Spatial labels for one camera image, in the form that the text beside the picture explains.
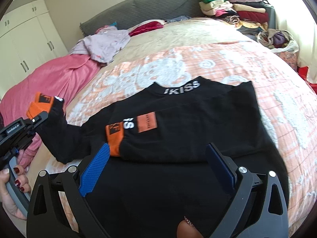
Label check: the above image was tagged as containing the black IKISS sweatshirt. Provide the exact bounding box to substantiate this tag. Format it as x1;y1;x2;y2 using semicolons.
36;77;288;237

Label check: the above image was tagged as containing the white bag of clothes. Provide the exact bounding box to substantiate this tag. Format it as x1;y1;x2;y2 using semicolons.
257;29;299;53

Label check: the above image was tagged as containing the pile of folded clothes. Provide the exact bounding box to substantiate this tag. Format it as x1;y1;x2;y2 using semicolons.
199;0;276;39

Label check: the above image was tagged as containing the right hand thumb tip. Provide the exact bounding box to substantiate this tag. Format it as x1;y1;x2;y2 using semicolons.
177;217;202;238

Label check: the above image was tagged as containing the pink duvet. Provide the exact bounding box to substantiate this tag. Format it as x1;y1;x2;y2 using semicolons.
1;54;103;171

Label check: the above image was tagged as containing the white wardrobe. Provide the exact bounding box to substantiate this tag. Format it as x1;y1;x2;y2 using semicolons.
1;0;68;97

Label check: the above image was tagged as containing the lilac crumpled garment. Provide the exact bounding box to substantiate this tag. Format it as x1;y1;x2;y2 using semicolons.
69;26;131;64

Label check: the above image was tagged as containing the peach white fleece blanket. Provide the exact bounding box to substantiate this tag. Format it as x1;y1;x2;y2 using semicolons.
67;41;316;233

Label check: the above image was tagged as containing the dark red folded garment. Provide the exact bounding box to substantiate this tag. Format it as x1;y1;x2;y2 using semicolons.
129;21;164;36

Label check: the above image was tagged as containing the red gift bag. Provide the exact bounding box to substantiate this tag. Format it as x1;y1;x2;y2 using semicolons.
296;65;317;94

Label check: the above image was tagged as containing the floral fabric box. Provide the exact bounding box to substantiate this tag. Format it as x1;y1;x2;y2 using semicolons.
278;51;298;71

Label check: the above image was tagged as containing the grey padded headboard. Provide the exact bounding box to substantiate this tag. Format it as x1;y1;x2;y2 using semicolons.
79;0;203;36

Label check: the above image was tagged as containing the white curtain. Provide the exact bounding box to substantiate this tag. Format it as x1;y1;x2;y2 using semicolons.
268;0;316;83

